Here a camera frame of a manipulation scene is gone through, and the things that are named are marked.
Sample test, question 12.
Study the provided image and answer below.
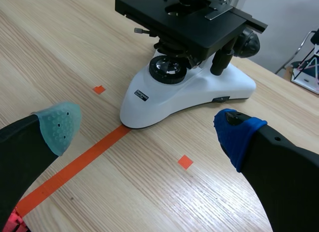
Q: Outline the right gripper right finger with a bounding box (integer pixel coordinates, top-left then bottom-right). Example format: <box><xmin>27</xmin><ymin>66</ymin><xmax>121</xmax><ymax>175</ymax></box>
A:
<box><xmin>213</xmin><ymin>108</ymin><xmax>319</xmax><ymax>232</ymax></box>

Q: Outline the white and black microscope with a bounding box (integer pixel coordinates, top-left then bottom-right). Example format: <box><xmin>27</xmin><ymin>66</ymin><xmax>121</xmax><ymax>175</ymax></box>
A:
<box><xmin>115</xmin><ymin>0</ymin><xmax>269</xmax><ymax>130</ymax></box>

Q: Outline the metal frame chair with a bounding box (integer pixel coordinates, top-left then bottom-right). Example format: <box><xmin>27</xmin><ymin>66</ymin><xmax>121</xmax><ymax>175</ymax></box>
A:
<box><xmin>275</xmin><ymin>28</ymin><xmax>319</xmax><ymax>95</ymax></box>

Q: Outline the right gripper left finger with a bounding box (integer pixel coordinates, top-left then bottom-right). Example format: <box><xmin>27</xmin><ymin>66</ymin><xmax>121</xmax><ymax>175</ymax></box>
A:
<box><xmin>0</xmin><ymin>101</ymin><xmax>82</xmax><ymax>226</ymax></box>

